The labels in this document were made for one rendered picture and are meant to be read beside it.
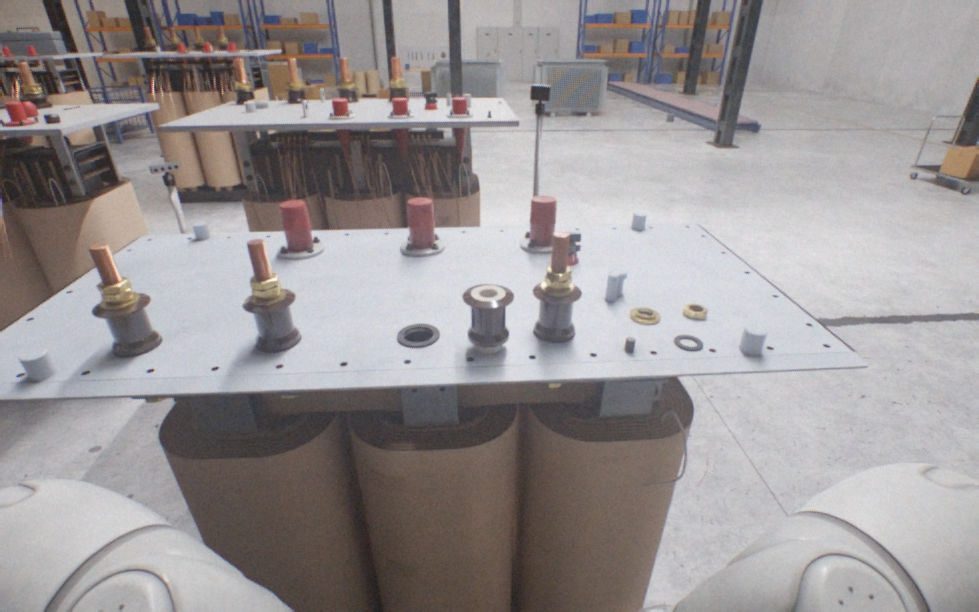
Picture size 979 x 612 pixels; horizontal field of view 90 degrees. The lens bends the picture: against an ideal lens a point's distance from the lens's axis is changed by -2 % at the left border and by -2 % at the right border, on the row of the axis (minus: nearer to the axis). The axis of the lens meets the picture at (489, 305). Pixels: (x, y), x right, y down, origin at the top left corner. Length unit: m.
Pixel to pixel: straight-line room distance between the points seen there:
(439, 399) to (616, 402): 0.40
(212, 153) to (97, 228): 3.79
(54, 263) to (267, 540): 2.28
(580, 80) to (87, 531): 13.00
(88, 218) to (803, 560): 3.20
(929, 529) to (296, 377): 0.84
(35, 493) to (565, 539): 1.16
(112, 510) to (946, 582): 0.66
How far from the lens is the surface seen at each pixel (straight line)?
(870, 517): 0.53
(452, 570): 1.50
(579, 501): 1.34
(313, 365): 0.96
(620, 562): 1.57
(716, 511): 2.63
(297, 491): 1.33
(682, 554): 2.43
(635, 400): 1.19
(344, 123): 2.40
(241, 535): 1.46
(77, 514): 0.55
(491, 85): 12.91
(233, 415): 1.23
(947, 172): 9.45
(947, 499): 0.59
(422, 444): 1.19
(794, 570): 0.44
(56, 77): 7.72
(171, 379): 1.04
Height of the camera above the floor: 1.89
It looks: 29 degrees down
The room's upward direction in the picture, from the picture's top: straight up
